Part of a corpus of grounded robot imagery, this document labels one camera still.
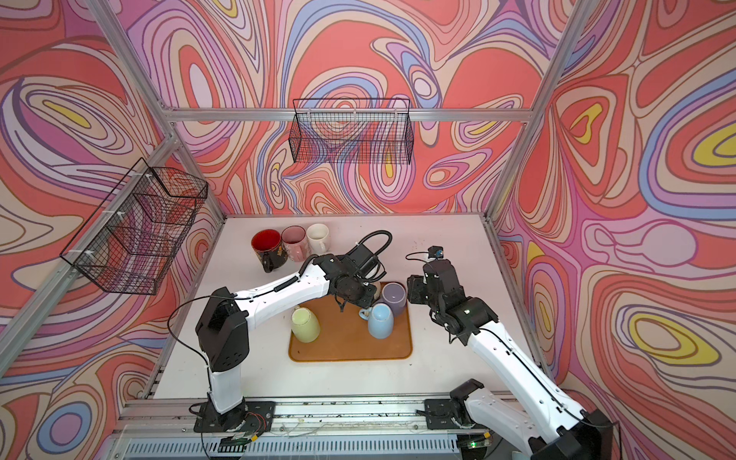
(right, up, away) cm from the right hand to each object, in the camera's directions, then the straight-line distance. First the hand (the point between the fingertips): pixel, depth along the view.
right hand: (417, 288), depth 78 cm
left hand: (-12, -5, +6) cm, 14 cm away
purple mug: (-5, -4, +12) cm, 13 cm away
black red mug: (-48, +10, +18) cm, 52 cm away
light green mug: (-31, -11, +1) cm, 33 cm away
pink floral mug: (-39, +13, +21) cm, 46 cm away
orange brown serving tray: (-21, -16, +9) cm, 28 cm away
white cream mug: (-33, +15, +27) cm, 45 cm away
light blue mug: (-10, -10, +2) cm, 14 cm away
